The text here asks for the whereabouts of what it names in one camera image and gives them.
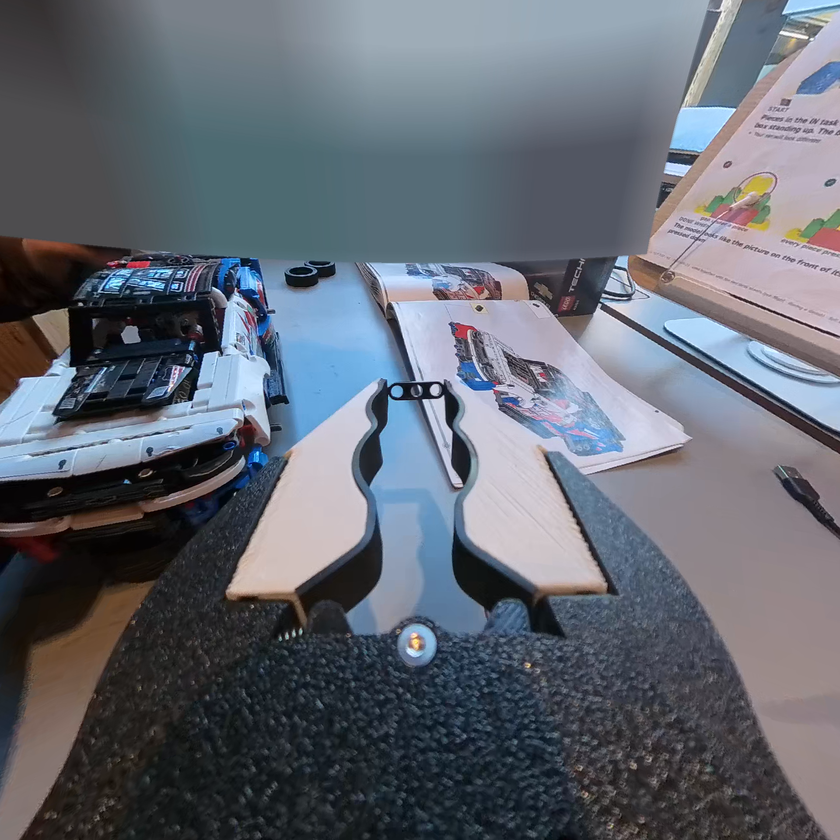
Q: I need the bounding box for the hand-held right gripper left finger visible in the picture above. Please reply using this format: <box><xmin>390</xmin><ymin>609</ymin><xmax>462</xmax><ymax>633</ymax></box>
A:
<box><xmin>226</xmin><ymin>379</ymin><xmax>389</xmax><ymax>629</ymax></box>

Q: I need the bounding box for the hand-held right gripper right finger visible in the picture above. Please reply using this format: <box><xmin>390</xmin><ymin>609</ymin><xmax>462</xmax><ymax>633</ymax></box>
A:
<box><xmin>445</xmin><ymin>381</ymin><xmax>610</xmax><ymax>606</ymax></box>

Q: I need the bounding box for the brick-built toy race car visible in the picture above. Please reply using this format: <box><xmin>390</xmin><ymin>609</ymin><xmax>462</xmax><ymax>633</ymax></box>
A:
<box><xmin>0</xmin><ymin>256</ymin><xmax>290</xmax><ymax>565</ymax></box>

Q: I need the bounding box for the person's left forearm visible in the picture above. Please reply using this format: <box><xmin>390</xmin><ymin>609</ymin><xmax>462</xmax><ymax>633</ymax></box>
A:
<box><xmin>0</xmin><ymin>238</ymin><xmax>132</xmax><ymax>322</ymax></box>

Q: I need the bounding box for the open building instruction booklet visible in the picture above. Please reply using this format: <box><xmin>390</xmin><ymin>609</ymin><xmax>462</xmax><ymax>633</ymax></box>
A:
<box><xmin>356</xmin><ymin>262</ymin><xmax>693</xmax><ymax>490</ymax></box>

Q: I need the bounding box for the race car set box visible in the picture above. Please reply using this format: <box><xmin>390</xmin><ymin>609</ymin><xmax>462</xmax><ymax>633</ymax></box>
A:
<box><xmin>499</xmin><ymin>256</ymin><xmax>618</xmax><ymax>318</ymax></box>

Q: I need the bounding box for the silver flat stand base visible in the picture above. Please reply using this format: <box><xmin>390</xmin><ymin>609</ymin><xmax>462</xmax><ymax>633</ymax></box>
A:
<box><xmin>664</xmin><ymin>318</ymin><xmax>840</xmax><ymax>434</ymax></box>

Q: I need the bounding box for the instruction sheet on stand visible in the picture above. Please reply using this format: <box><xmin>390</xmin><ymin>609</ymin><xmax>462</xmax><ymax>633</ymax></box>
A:
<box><xmin>626</xmin><ymin>39</ymin><xmax>840</xmax><ymax>378</ymax></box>

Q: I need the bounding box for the printed paper instruction sheet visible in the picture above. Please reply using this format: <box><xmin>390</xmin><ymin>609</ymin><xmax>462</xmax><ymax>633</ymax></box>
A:
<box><xmin>646</xmin><ymin>13</ymin><xmax>840</xmax><ymax>339</ymax></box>

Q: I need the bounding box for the thin black cable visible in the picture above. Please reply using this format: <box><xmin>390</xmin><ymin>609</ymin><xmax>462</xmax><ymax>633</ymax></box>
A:
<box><xmin>604</xmin><ymin>262</ymin><xmax>651</xmax><ymax>301</ymax></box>

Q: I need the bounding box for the black usb cable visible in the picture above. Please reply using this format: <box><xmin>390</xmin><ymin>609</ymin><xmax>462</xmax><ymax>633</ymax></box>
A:
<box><xmin>773</xmin><ymin>465</ymin><xmax>840</xmax><ymax>539</ymax></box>

